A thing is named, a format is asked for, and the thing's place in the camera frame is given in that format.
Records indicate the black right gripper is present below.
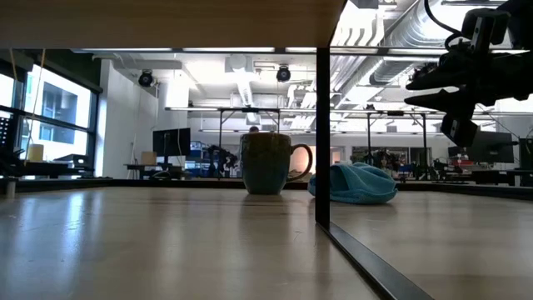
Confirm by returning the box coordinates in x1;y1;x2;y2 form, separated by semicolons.
404;7;533;147

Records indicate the black background rig frame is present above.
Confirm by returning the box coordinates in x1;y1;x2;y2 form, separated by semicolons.
217;107;281;180
366;109;429;180

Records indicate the brown ceramic mug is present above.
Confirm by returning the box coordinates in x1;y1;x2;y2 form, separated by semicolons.
239;132;314;196

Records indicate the large glass window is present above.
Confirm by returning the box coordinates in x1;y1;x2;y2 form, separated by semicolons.
0;62;100;180

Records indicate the blue terry cloth towel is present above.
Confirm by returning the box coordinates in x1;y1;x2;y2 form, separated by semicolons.
306;162;399;205

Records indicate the silver ventilation duct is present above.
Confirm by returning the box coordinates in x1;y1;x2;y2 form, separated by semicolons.
331;0;467;109

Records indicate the black computer monitor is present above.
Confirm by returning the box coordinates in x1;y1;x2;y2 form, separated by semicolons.
152;127;192;166
518;137;533;170
447;131;516;164

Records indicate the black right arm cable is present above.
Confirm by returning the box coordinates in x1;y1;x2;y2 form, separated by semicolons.
423;0;464;51

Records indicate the dark background desk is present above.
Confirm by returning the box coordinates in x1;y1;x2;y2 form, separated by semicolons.
123;162;189;181
16;160;96;180

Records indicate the black metal rig frame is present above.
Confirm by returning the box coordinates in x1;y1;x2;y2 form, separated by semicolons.
0;47;533;202

